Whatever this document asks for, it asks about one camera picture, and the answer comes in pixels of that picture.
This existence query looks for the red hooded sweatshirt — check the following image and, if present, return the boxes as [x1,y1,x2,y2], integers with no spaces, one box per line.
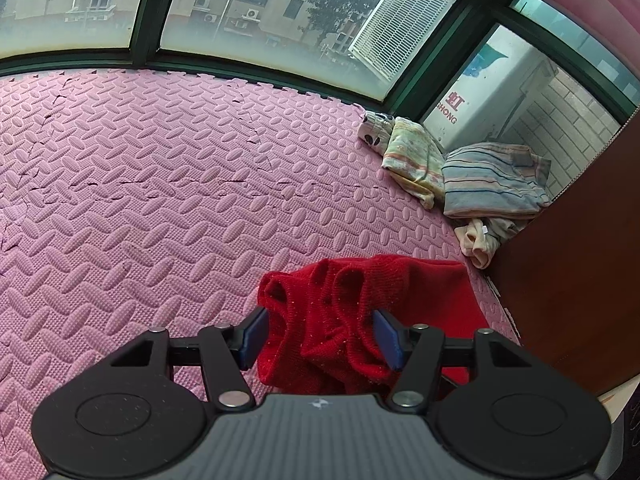
[257,255,487,396]

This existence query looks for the cream folded garment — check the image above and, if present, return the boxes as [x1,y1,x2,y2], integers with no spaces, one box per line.
[454,218,526,270]

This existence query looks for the brown wooden cabinet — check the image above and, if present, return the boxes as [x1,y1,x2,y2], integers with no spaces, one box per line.
[489,116,639,396]

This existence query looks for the pink foam floor mat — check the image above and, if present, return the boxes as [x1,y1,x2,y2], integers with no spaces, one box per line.
[0,68,522,480]

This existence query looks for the yellow patterned folded cloth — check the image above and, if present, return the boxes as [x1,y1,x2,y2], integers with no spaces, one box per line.
[382,117,445,210]

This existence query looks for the blue striped folded cloth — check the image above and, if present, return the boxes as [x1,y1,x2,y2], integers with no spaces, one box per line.
[441,142,554,221]

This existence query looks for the panda print cloth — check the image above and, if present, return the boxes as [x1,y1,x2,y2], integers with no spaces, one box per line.
[357,110,395,156]

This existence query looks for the white air conditioner unit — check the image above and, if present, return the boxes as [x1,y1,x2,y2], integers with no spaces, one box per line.
[423,26,558,152]

